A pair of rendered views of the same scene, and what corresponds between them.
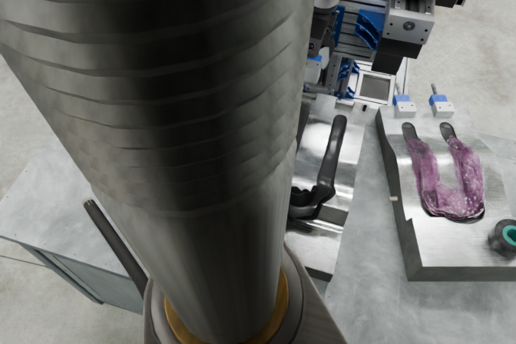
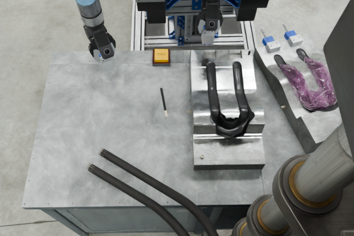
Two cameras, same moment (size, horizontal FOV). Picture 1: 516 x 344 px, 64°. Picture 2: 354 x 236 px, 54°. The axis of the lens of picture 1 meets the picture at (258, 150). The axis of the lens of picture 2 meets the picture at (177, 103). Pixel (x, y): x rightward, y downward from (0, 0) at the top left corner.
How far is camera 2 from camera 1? 39 cm
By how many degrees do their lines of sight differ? 10
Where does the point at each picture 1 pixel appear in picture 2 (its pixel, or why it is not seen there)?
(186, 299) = (344, 184)
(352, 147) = (249, 81)
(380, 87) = (234, 24)
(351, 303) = not seen: hidden behind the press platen
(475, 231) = (337, 114)
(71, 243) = (89, 197)
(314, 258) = (251, 157)
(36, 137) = not seen: outside the picture
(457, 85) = (281, 7)
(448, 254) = (327, 131)
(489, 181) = not seen: hidden behind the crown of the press
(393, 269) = (295, 149)
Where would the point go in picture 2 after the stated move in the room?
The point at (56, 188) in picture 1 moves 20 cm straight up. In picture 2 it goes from (61, 164) to (43, 144)
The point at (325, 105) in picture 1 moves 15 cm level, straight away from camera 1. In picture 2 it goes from (223, 57) to (218, 30)
